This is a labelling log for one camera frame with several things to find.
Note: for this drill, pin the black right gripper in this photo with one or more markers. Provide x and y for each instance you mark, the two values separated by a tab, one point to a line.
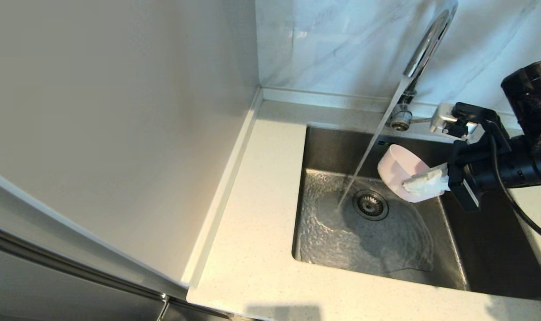
468	178

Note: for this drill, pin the pink bowl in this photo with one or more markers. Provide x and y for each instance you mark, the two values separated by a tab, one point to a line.
397	167

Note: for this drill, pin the stainless steel sink basin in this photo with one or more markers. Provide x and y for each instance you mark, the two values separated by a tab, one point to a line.
386	249

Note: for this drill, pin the round metal drain strainer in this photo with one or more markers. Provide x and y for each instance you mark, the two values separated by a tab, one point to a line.
370	205

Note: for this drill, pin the chrome gooseneck faucet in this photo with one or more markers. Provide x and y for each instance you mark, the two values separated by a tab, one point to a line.
426	44

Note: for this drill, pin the white grey appliance door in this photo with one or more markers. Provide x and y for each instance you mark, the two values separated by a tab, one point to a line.
38	285

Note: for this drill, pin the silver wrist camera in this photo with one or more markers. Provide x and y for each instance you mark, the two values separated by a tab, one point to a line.
439	120

